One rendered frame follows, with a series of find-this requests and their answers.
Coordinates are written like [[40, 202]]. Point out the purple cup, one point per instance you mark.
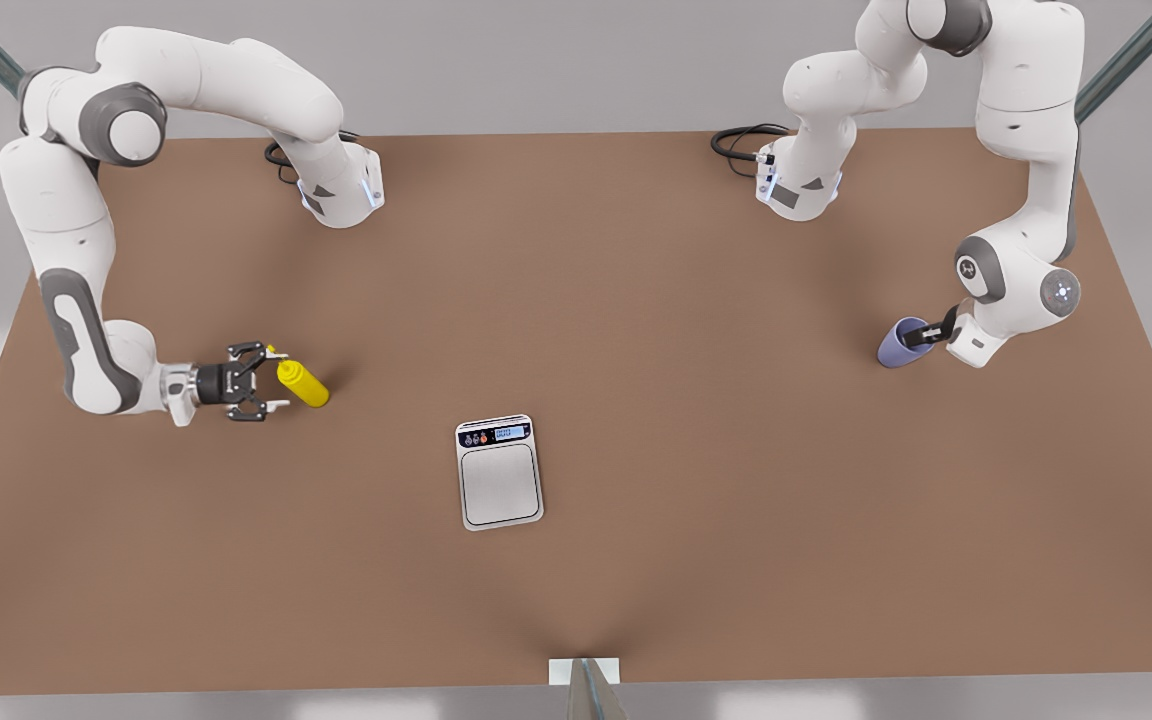
[[900, 344]]

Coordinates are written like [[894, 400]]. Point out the yellow sauce bottle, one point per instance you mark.
[[304, 384]]

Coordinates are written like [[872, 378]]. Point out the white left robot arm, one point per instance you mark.
[[1026, 110]]

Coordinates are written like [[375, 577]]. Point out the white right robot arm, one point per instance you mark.
[[66, 220]]

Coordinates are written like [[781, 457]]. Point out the silver kitchen scale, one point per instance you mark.
[[499, 472]]

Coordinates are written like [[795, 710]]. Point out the silver frame post with foot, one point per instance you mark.
[[588, 688]]

